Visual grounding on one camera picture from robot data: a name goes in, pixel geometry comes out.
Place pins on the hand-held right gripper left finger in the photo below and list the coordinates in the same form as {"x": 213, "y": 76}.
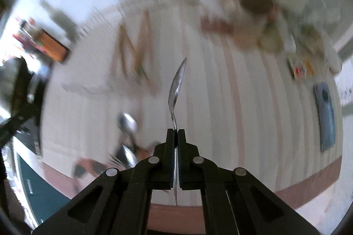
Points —
{"x": 129, "y": 196}

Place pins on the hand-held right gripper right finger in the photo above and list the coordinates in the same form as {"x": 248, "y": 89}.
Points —
{"x": 229, "y": 196}

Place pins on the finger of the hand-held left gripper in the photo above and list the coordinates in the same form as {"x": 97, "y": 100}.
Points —
{"x": 13, "y": 126}

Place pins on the clear plastic container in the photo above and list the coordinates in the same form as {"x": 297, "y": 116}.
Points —
{"x": 91, "y": 88}

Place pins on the metal spoon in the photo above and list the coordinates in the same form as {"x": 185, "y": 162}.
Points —
{"x": 127, "y": 124}
{"x": 129, "y": 156}
{"x": 176, "y": 86}

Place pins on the wooden chopstick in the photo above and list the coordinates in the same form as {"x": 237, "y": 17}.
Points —
{"x": 139, "y": 61}
{"x": 143, "y": 39}
{"x": 118, "y": 50}

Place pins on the metal wok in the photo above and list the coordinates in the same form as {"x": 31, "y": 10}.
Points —
{"x": 16, "y": 77}

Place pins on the striped cat print tablecloth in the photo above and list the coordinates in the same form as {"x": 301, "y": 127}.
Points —
{"x": 234, "y": 119}

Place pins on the dark soy sauce bottle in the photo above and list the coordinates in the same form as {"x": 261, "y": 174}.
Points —
{"x": 52, "y": 47}

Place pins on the blue smartphone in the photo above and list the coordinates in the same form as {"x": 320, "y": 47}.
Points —
{"x": 325, "y": 119}

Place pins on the small red white packet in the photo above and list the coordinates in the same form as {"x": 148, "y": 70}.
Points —
{"x": 302, "y": 69}

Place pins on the small pink packet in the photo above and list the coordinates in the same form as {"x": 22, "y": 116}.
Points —
{"x": 215, "y": 25}

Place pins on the clear plastic bags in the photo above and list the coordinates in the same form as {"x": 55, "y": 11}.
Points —
{"x": 317, "y": 36}

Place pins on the brown lid plastic jar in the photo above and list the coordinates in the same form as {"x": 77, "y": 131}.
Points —
{"x": 255, "y": 2}

